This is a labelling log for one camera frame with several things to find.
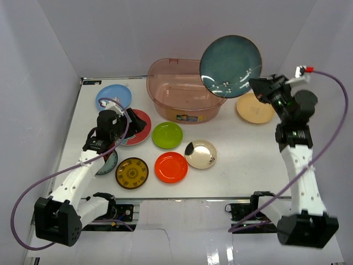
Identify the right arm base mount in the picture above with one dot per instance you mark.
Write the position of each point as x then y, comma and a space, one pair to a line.
240, 210

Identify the dark blue ceramic plate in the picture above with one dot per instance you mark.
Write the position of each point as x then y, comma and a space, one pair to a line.
228, 64

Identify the pink translucent plastic bin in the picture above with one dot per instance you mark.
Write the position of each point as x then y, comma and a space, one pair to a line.
178, 93

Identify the yellow patterned brown-rimmed plate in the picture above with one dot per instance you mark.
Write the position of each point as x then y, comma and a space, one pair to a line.
132, 173

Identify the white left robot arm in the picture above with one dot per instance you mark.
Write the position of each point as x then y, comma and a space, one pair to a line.
62, 215

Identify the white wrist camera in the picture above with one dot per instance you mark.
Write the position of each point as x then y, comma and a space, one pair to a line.
302, 75
109, 105

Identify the light blue plastic plate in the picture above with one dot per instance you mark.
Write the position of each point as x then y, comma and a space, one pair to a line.
117, 92

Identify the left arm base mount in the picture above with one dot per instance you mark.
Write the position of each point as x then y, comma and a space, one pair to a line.
120, 220

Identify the cream plate with black flowers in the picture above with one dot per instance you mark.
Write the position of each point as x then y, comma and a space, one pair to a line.
200, 154

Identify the red plate with teal flower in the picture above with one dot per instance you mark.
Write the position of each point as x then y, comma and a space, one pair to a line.
141, 136

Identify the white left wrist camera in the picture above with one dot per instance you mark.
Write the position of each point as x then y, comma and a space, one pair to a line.
109, 105

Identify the left dark table label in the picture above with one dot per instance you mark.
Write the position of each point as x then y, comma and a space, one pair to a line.
91, 82

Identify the small blue patterned plate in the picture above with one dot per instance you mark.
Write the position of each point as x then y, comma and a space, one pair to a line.
109, 165

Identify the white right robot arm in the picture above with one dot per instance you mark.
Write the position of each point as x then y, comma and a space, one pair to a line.
306, 223

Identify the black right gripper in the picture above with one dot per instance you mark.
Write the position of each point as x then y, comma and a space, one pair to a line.
263, 89

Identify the lime green plastic plate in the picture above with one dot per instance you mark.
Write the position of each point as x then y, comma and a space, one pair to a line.
167, 135

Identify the pale yellow plastic plate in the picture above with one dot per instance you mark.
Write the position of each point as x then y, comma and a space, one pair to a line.
253, 111

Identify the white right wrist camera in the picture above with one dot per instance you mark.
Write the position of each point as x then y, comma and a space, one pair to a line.
302, 75

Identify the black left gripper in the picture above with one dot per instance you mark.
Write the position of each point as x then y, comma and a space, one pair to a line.
131, 121

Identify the orange plastic plate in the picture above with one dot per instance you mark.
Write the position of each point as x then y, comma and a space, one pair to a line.
171, 167

